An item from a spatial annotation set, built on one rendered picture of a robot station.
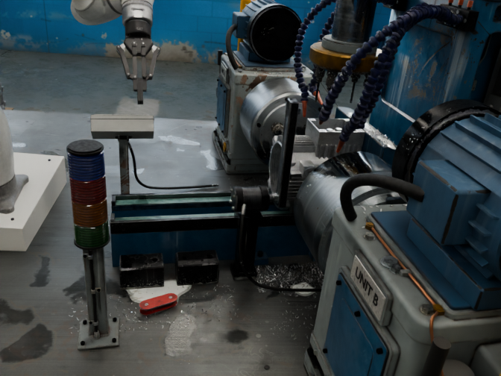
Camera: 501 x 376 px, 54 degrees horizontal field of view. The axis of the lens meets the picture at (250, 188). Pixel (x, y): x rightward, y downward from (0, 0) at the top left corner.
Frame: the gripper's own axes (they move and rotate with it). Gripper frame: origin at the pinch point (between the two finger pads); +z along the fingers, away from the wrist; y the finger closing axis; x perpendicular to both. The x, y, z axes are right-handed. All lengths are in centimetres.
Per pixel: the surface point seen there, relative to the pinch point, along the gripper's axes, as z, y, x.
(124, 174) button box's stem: 23.0, -5.0, 7.3
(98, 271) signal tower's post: 51, -10, -40
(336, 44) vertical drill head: 4, 42, -43
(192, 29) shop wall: -264, 86, 457
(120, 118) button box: 9.6, -5.6, -3.5
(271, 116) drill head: 9.5, 36.8, -7.4
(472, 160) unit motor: 42, 37, -87
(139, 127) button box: 11.9, -0.5, -3.5
